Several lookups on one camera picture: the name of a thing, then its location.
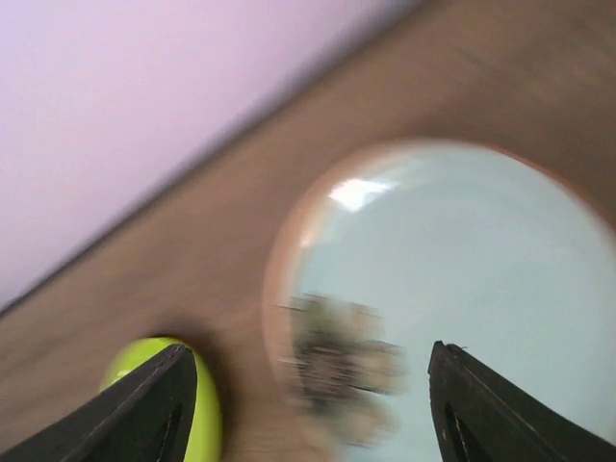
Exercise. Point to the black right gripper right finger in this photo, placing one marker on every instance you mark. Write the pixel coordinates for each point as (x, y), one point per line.
(479, 415)

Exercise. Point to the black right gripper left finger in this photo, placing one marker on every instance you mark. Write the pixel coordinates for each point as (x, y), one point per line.
(145, 416)

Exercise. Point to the lime green plate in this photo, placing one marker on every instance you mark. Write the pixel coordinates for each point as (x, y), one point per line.
(206, 435)

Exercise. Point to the light blue floral plate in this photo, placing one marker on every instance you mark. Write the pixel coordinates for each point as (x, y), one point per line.
(463, 244)

